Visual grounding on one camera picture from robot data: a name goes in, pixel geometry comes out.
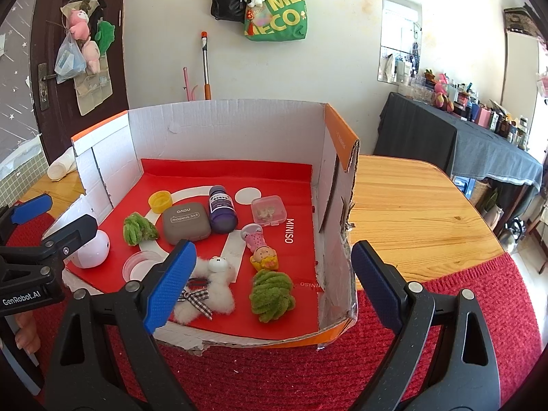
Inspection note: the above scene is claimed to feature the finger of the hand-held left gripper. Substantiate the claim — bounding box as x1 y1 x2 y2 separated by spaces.
0 194 53 242
0 215 98 285

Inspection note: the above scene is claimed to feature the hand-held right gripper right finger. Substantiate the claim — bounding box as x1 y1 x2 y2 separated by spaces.
351 240 501 411

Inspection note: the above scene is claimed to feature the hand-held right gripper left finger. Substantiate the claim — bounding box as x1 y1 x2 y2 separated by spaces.
45 240 198 411

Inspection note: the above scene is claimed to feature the white round gadget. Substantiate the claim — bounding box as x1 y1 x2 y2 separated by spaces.
68 229 110 269

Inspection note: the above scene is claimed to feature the clear plastic lid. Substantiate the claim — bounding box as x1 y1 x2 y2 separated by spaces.
123 251 165 283

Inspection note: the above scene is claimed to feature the white fluffy bunny plush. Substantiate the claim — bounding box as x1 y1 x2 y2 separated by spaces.
173 256 236 325

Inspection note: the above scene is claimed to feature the green fuzzy yarn ball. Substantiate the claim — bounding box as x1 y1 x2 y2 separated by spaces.
249 270 297 325
123 212 159 247

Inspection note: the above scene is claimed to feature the grey eye shadow case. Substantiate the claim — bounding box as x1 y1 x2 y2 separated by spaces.
162 201 211 243

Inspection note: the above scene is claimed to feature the yellow bottle cap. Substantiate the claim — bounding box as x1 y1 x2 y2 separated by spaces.
148 190 173 211

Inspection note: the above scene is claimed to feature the purple bottle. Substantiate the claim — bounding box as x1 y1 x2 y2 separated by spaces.
208 185 239 234

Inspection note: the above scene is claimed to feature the small doll figurine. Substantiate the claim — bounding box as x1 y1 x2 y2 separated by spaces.
240 224 280 272

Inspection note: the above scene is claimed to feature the small clear plastic box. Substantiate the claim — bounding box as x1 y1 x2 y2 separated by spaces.
251 196 287 225

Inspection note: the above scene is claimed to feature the orange cardboard box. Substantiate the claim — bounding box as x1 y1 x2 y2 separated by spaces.
71 98 360 356

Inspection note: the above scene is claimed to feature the person's left hand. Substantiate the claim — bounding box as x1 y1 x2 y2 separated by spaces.
15 312 42 354

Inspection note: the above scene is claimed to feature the white tissue roll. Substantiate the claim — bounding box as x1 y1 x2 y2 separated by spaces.
47 148 77 180

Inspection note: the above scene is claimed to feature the red paper bag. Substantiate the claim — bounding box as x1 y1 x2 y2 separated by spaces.
64 158 326 337

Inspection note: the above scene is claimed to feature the beige hanging organizer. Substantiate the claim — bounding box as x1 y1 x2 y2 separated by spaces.
74 73 114 116

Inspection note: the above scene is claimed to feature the red knitted mat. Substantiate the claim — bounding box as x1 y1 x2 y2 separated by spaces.
0 212 542 411

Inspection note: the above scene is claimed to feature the clear plastic bag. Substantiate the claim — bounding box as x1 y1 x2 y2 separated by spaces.
54 34 86 84

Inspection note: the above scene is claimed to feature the dark cloth covered table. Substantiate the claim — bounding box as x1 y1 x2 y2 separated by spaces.
374 92 544 189

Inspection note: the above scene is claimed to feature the dark brown door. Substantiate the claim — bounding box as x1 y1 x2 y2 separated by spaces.
26 0 129 159

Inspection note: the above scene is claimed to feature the pink plastic stick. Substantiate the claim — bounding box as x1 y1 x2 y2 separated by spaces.
183 67 201 102

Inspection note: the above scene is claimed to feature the green plush toy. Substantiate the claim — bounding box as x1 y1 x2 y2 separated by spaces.
95 21 116 50

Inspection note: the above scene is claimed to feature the pink plush toy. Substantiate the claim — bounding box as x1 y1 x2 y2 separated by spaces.
66 9 101 73

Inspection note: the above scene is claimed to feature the pink toy figure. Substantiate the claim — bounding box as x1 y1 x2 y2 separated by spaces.
434 74 455 112

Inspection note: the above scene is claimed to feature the row of cosmetic bottles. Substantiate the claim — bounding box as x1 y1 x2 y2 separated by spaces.
396 58 534 150

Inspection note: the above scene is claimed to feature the white wardrobe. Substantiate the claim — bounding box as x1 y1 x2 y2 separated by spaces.
505 30 548 155

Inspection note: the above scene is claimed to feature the red tassel charm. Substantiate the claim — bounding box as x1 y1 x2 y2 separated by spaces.
245 9 268 35

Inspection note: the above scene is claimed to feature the green tote bag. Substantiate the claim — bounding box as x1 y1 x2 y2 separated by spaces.
245 0 309 42

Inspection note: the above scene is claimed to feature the patterned bag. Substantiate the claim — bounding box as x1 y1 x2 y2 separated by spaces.
504 6 548 37

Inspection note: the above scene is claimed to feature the metal door handle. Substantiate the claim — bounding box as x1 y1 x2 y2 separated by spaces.
38 63 58 110

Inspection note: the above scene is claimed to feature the wall mirror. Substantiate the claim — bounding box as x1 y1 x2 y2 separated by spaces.
377 0 422 84

